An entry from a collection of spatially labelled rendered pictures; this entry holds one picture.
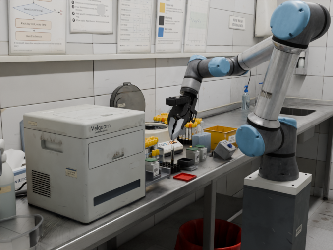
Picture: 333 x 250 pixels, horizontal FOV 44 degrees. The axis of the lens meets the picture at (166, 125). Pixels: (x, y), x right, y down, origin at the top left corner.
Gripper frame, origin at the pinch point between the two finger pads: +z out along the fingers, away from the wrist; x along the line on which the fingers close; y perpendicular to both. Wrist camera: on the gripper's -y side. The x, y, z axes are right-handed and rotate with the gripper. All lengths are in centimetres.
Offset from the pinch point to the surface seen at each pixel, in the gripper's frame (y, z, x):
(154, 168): -8.0, 14.9, -2.1
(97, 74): 10, -28, 59
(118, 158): -31.8, 18.0, -3.9
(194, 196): 143, 5, 57
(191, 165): 21.0, 5.6, -0.1
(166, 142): 31.9, -5.2, 22.5
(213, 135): 47, -16, 7
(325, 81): 220, -131, 2
